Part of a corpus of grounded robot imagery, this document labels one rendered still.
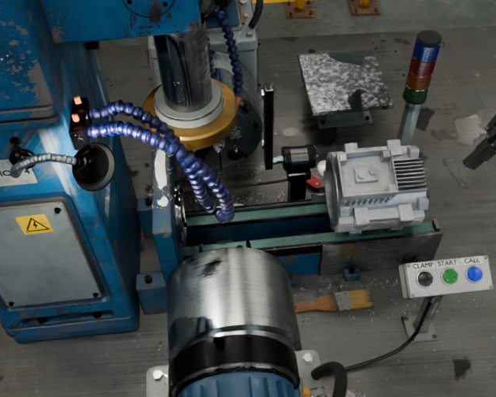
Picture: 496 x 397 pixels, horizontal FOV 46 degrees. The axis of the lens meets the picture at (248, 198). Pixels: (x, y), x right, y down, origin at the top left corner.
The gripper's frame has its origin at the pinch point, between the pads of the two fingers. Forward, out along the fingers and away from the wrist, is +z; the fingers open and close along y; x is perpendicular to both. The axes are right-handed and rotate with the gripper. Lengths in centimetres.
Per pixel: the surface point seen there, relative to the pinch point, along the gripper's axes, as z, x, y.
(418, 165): 11.7, -4.7, -5.4
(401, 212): 19.8, -5.2, 2.0
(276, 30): 108, 44, -219
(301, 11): 98, 58, -234
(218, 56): 27, -45, -42
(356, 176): 18.1, -17.9, -2.8
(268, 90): 15.1, -40.2, -17.1
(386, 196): 17.4, -11.1, 1.2
